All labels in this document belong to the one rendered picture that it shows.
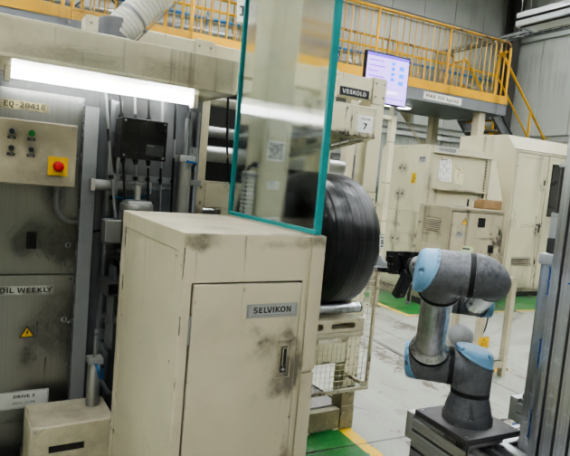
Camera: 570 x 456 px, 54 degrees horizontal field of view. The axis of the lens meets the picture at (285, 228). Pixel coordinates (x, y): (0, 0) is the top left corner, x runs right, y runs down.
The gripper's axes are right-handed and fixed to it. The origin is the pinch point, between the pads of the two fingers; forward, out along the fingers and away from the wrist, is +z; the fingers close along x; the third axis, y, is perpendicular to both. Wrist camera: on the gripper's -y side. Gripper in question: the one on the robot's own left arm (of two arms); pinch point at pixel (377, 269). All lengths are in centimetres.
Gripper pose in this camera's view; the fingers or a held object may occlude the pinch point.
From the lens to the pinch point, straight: 210.2
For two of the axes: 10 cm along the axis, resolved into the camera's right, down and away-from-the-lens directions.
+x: -8.6, -0.3, -5.1
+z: -5.1, 0.0, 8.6
